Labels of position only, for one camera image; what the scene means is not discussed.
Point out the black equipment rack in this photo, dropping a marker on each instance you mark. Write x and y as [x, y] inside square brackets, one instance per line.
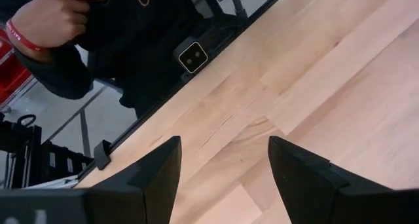
[39, 161]

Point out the red wristband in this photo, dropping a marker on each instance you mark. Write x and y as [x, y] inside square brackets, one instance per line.
[23, 40]

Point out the red box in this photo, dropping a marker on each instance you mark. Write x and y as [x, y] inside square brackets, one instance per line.
[10, 76]

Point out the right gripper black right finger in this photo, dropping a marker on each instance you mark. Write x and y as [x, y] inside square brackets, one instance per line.
[314, 197]

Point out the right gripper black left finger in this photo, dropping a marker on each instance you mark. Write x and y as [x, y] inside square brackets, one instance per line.
[144, 197]

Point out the person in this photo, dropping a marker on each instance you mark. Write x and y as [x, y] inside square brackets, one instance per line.
[131, 37]

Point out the black frame clamp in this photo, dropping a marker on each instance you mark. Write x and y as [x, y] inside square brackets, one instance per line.
[102, 155]

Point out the grey table leg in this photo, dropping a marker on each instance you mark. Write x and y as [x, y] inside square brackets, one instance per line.
[237, 4]

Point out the person's hand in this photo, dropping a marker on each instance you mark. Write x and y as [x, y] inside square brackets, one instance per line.
[55, 17]

